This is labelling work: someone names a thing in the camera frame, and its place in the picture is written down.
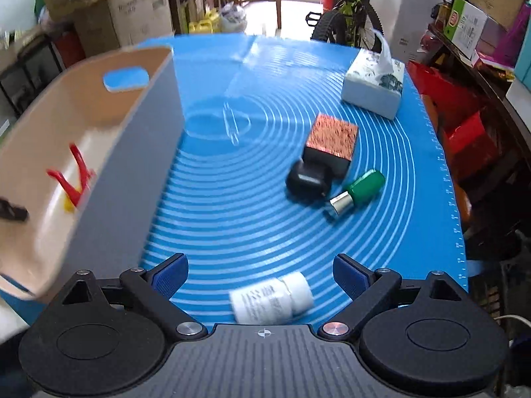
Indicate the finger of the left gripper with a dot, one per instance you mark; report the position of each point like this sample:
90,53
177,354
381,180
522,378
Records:
11,212

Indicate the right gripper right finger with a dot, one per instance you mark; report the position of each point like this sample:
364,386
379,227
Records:
371,293

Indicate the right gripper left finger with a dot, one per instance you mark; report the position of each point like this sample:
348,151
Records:
150,291

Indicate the white pill bottle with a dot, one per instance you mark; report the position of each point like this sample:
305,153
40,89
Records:
272,301

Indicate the black earbuds case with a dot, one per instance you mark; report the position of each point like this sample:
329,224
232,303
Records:
309,181

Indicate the glitter top black box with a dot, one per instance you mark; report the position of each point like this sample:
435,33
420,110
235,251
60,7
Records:
331,143

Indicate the beige plastic storage bin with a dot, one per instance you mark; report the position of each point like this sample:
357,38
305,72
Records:
104,133

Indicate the yellow toy launcher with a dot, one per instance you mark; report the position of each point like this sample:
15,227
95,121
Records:
68,205

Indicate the green bottle silver cap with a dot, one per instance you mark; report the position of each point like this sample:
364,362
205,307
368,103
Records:
358,192

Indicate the black metal rack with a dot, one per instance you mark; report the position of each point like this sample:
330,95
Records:
29,62

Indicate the blue silicone mat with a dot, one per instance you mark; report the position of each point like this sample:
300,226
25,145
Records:
276,174

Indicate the red bag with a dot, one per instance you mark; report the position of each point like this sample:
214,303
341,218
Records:
457,112

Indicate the white tissue box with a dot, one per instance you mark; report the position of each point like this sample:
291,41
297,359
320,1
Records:
374,81

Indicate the wooden side table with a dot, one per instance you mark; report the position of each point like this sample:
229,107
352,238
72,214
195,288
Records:
492,90

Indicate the large stacked cardboard box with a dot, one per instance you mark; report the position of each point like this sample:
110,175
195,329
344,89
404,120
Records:
111,24

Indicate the green bicycle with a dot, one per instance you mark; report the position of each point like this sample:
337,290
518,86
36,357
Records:
348,23

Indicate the green white carton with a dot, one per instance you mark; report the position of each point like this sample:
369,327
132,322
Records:
464,27

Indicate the white freezer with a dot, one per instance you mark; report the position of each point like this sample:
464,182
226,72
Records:
404,23

